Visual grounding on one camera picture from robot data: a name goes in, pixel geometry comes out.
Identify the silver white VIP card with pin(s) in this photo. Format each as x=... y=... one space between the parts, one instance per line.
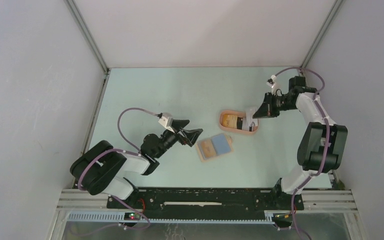
x=249 y=112

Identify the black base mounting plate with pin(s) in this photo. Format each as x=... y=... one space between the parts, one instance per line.
x=212 y=203

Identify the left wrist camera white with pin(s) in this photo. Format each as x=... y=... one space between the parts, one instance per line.
x=166 y=119

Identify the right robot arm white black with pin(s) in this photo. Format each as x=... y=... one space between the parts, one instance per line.
x=323 y=143

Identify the black card in tray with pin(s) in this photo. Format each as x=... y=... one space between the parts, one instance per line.
x=244 y=125

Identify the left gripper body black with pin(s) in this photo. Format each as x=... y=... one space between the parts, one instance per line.
x=179 y=137

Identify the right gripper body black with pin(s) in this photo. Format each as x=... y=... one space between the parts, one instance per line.
x=277 y=103

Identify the pink oval card tray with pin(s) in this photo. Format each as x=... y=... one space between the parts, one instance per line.
x=240 y=114

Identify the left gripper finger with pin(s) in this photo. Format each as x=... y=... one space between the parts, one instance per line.
x=179 y=124
x=191 y=136

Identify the white cable duct strip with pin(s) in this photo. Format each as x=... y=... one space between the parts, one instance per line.
x=122 y=217

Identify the aluminium frame rail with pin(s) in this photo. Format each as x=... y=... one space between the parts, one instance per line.
x=82 y=25

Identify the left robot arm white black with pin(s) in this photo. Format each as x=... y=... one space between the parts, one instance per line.
x=101 y=169

